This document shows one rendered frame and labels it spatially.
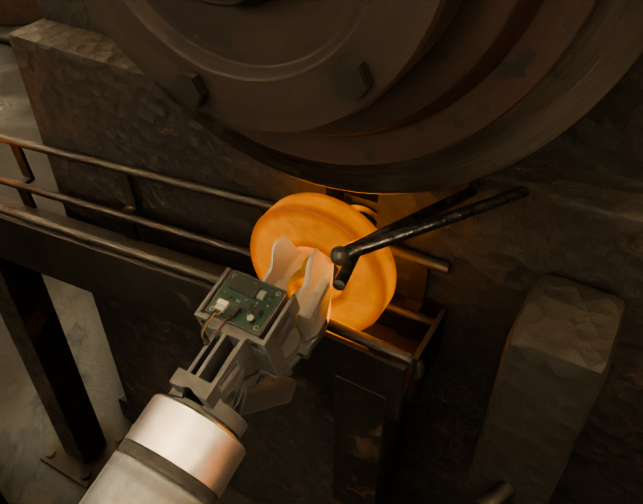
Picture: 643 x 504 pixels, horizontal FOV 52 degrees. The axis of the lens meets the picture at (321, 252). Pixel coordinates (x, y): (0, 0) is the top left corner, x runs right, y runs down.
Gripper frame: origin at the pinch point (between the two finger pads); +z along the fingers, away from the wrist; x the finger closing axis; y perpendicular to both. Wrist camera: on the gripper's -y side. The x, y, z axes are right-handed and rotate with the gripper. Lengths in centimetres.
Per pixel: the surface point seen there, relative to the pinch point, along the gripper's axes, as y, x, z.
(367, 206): -2.2, -0.7, 8.5
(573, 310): 3.0, -23.9, 1.5
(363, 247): 16.0, -10.0, -7.4
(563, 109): 23.5, -19.6, 2.2
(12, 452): -71, 68, -30
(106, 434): -73, 53, -18
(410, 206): 2.9, -6.9, 6.6
